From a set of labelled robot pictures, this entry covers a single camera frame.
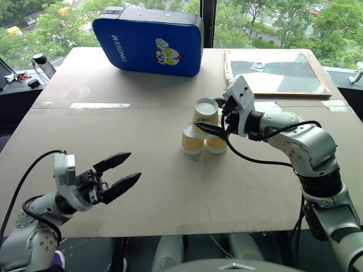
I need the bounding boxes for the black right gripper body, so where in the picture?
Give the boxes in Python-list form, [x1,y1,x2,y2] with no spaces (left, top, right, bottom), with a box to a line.
[221,97,242,134]

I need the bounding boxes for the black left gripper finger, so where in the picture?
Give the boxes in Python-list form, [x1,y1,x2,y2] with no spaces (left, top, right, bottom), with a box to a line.
[99,171,142,206]
[93,152,132,175]

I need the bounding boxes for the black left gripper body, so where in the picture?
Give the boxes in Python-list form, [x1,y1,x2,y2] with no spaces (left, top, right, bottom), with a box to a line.
[75,169,109,206]

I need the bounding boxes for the yellow paper cup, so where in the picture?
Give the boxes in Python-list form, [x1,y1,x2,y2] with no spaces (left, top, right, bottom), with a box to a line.
[191,97,220,140]
[180,122,205,156]
[205,135,228,155]

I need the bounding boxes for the clear tape strip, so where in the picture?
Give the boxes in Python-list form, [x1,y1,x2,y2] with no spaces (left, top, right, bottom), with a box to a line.
[69,102,132,110]

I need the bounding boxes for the wooden framed checkered board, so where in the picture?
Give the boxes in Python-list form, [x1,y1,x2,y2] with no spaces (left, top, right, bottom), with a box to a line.
[224,49,332,99]

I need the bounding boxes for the black table leg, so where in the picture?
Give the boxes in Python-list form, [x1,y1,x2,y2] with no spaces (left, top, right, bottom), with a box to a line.
[112,237,129,272]

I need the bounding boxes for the purple shoe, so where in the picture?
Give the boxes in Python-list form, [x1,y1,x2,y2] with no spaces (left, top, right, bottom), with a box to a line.
[53,250,66,271]

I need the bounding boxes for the grey robot body shell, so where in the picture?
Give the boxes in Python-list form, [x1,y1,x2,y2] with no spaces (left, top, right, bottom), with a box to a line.
[151,233,307,272]

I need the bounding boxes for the blue RXIONG kick pad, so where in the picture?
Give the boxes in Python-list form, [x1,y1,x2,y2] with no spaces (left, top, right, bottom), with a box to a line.
[91,7,205,78]

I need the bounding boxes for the clear tape patch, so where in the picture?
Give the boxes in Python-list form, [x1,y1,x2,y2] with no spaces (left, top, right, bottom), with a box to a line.
[322,99,350,112]

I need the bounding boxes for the black side desk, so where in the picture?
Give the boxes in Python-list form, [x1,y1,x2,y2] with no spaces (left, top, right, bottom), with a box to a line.
[0,57,53,155]

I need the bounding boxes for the black round knob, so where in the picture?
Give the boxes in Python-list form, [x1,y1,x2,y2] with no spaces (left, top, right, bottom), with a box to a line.
[31,53,48,65]

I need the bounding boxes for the bunch of keys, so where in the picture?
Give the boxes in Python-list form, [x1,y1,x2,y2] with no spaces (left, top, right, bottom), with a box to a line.
[3,73,28,84]

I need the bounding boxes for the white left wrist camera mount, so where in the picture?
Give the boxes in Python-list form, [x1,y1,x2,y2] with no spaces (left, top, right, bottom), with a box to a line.
[53,153,95,213]

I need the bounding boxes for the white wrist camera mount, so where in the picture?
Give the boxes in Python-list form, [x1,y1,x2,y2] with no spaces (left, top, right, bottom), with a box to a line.
[222,75,255,137]
[53,153,95,213]

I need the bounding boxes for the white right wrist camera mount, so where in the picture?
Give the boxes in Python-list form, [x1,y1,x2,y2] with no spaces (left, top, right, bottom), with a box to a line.
[222,75,255,137]

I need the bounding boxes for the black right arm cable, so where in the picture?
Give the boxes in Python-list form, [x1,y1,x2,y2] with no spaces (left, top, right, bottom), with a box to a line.
[221,113,323,168]

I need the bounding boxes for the black window frame post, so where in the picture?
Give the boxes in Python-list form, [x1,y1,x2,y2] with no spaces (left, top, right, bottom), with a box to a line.
[199,0,218,49]

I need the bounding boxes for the white window handle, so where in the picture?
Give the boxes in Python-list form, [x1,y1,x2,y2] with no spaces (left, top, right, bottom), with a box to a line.
[348,61,363,85]

